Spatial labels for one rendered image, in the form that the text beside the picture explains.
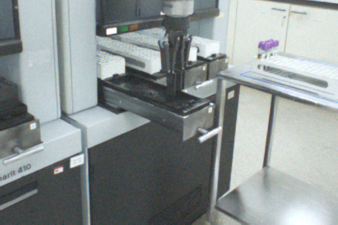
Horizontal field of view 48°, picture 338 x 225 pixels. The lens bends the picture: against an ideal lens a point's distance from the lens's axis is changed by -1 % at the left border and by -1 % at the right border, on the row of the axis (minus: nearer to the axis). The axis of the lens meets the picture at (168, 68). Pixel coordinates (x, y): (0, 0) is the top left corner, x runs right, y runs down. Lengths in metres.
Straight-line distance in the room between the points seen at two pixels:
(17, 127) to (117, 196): 0.48
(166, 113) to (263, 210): 0.71
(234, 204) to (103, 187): 0.57
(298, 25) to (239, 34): 0.58
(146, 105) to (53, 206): 0.38
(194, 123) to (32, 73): 0.45
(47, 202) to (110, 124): 0.27
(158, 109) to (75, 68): 0.28
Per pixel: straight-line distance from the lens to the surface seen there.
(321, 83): 1.32
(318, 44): 3.32
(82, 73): 1.16
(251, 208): 1.59
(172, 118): 1.02
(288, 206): 1.64
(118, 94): 1.16
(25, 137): 1.00
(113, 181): 1.27
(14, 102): 1.05
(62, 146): 1.08
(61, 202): 1.17
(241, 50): 3.65
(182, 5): 1.04
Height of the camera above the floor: 1.22
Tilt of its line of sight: 17 degrees down
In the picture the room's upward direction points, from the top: 2 degrees clockwise
